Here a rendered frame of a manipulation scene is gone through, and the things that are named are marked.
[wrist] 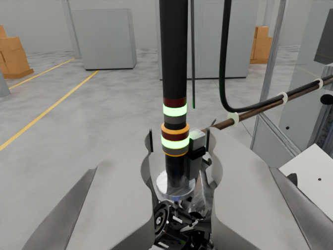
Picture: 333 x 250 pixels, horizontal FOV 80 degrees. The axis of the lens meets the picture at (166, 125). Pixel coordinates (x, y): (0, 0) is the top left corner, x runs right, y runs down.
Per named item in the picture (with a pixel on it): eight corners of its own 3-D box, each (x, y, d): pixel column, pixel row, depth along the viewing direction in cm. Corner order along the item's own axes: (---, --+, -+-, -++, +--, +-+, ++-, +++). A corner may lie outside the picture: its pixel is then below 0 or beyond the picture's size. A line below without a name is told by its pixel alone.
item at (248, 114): (330, 81, 60) (332, 76, 59) (335, 82, 59) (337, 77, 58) (190, 139, 35) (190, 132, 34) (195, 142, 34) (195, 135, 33)
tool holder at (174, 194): (187, 163, 42) (188, 122, 37) (211, 184, 37) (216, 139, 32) (149, 182, 38) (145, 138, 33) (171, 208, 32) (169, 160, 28)
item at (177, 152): (178, 137, 35) (178, 131, 35) (194, 149, 32) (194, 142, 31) (156, 145, 33) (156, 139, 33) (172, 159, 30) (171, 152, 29)
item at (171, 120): (177, 112, 32) (177, 105, 31) (191, 120, 30) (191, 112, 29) (159, 118, 31) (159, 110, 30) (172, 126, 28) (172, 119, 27)
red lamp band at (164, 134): (178, 124, 34) (178, 117, 33) (194, 135, 31) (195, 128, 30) (156, 132, 32) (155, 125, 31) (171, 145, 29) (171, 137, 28)
